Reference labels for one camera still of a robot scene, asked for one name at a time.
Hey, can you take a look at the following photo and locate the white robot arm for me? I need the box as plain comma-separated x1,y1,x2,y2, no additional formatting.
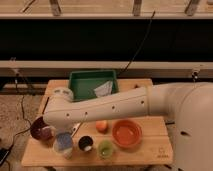
43,82,213,171

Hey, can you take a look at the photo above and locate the white paper cup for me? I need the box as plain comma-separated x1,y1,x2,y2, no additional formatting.
53,132,73,159

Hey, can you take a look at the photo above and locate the white crumpled cloth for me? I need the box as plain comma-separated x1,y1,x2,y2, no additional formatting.
94,81,113,97

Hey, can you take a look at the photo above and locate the green plastic tray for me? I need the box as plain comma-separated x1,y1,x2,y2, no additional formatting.
69,70,119,101

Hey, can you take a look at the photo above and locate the small dark metal cup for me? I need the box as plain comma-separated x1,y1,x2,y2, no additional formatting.
78,136,93,152

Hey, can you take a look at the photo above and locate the small green cup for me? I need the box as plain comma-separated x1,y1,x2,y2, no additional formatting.
97,140,114,159

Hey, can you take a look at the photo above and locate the black power adapter left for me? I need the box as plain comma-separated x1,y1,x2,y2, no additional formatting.
0,148,9,166

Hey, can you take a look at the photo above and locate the orange bowl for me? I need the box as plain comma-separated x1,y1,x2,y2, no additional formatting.
112,120,142,149

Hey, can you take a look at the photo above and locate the black cable to wall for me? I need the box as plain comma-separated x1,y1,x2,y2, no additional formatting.
117,10,157,77

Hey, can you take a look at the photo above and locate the white dish brush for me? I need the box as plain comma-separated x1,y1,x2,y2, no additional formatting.
71,123,82,137

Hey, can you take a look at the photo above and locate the orange fruit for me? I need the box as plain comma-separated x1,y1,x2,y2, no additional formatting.
95,120,108,133

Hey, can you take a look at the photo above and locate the dark red bowl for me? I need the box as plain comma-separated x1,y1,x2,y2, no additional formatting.
30,117,53,141

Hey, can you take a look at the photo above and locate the black cable left floor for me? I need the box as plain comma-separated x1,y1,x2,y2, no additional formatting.
12,73,35,148

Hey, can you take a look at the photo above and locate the blue sponge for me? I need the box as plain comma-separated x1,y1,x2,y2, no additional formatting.
56,132,72,151

